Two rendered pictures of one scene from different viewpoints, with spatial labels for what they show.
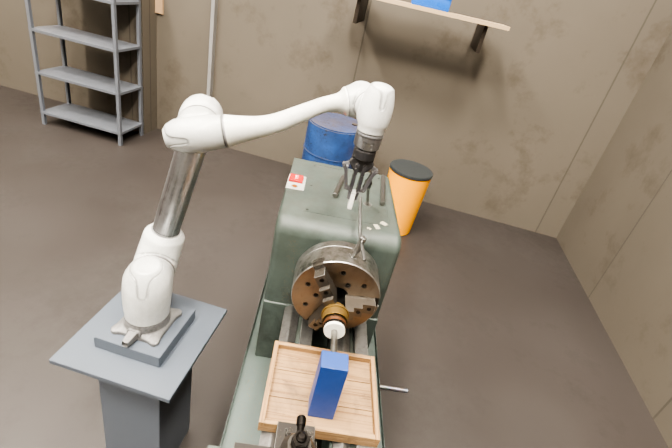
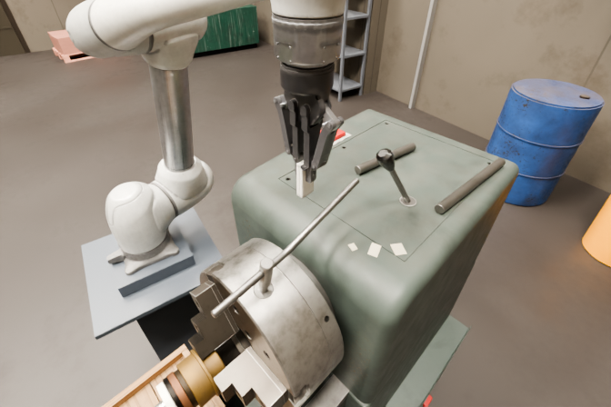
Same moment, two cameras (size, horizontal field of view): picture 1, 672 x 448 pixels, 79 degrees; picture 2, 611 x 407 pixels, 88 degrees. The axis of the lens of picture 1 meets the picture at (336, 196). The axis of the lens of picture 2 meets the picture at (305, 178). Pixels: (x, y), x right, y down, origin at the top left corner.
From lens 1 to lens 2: 1.13 m
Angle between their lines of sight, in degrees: 43
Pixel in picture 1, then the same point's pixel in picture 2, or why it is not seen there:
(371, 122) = not seen: outside the picture
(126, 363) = (110, 278)
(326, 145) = (524, 120)
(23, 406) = not seen: hidden behind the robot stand
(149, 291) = (114, 218)
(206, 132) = (76, 20)
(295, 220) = (251, 189)
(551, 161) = not seen: outside the picture
